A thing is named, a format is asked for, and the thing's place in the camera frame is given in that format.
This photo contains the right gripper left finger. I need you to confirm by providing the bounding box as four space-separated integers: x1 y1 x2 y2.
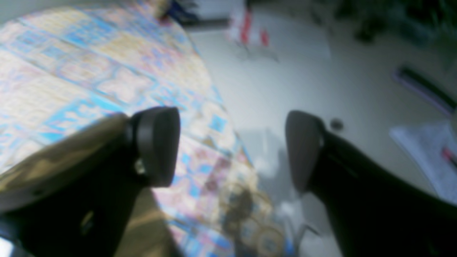
0 106 181 257

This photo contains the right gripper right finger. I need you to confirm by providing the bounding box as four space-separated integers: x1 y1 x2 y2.
285 110 457 257

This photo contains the camouflage T-shirt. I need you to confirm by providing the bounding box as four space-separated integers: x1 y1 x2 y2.
0 114 182 257

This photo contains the patterned tile tablecloth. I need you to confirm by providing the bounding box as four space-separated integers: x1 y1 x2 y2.
1 1 297 257

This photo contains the red white label tag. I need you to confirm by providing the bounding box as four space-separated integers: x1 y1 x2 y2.
226 8 271 47

